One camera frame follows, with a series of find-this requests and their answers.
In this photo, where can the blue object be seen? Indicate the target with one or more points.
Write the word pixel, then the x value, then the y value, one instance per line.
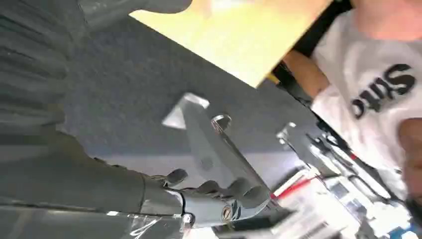
pixel 405 233

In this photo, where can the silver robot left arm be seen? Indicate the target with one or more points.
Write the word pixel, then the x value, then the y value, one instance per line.
pixel 356 188

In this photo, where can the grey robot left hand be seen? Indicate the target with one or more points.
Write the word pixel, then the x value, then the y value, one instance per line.
pixel 301 145

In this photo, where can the yellow flat parcel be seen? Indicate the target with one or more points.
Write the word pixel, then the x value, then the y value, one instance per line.
pixel 237 36

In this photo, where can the ribbed grey right arm sleeve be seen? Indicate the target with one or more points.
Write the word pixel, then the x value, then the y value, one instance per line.
pixel 29 66

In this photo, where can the grey cover with shiny tape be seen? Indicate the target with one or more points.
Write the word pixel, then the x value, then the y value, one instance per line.
pixel 82 224

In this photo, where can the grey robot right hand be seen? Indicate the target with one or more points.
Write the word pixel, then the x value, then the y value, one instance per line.
pixel 99 188

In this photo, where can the person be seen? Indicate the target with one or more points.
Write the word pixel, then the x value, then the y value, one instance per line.
pixel 369 76

